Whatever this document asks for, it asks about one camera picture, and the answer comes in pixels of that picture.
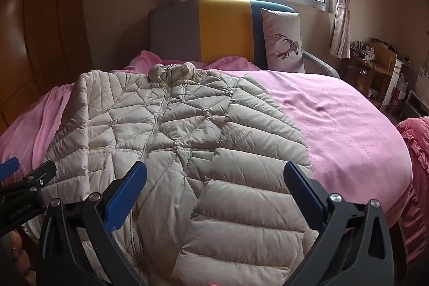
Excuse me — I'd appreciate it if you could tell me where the grey bed rail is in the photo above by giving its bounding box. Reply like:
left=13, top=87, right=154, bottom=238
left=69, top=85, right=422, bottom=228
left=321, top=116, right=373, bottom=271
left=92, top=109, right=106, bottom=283
left=302, top=49, right=340, bottom=79

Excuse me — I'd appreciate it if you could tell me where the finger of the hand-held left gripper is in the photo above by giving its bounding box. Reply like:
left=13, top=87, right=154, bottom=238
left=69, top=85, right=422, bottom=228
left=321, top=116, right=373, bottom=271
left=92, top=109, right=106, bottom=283
left=0, top=157, right=20, bottom=177
left=0, top=160, right=57, bottom=195

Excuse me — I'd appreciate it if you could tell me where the cluttered wooden desk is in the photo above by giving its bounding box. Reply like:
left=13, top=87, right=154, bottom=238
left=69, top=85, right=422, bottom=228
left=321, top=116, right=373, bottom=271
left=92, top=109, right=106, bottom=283
left=341, top=37, right=410, bottom=115

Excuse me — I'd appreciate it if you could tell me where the white deer print pillow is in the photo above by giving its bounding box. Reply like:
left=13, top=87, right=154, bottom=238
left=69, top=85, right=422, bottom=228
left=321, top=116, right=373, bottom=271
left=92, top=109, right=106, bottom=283
left=260, top=8, right=306, bottom=73

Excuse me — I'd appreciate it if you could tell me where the brown wooden wardrobe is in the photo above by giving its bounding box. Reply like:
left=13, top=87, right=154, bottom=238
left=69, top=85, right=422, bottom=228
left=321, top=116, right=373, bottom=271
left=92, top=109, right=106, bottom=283
left=0, top=0, right=95, bottom=136

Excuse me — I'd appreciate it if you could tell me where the person's left hand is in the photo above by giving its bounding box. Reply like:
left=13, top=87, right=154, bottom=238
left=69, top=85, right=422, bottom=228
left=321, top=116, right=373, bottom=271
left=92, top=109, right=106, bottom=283
left=9, top=230, right=35, bottom=285

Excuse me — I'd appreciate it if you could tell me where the grey yellow blue headboard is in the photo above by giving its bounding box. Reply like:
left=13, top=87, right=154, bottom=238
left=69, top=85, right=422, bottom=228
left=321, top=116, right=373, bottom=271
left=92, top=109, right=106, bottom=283
left=148, top=0, right=295, bottom=69

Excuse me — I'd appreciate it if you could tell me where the pink bed blanket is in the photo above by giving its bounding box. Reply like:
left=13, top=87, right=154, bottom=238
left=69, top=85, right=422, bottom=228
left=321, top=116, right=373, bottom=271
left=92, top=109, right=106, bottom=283
left=0, top=50, right=413, bottom=240

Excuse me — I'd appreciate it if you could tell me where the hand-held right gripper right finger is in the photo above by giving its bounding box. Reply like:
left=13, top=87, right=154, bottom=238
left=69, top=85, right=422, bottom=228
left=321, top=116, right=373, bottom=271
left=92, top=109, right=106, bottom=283
left=283, top=161, right=392, bottom=286

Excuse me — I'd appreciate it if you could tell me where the beige quilted down jacket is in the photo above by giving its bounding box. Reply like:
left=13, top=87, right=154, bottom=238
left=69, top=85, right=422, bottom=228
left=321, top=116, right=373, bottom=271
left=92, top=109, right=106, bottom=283
left=38, top=61, right=320, bottom=286

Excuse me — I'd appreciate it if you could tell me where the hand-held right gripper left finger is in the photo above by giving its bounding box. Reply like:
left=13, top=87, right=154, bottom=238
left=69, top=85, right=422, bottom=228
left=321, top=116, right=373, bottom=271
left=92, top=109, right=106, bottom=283
left=38, top=161, right=147, bottom=286

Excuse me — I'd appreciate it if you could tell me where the pink ruffled cloth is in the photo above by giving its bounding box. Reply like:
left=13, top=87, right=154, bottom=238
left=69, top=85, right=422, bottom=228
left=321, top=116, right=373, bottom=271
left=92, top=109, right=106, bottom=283
left=396, top=116, right=429, bottom=263

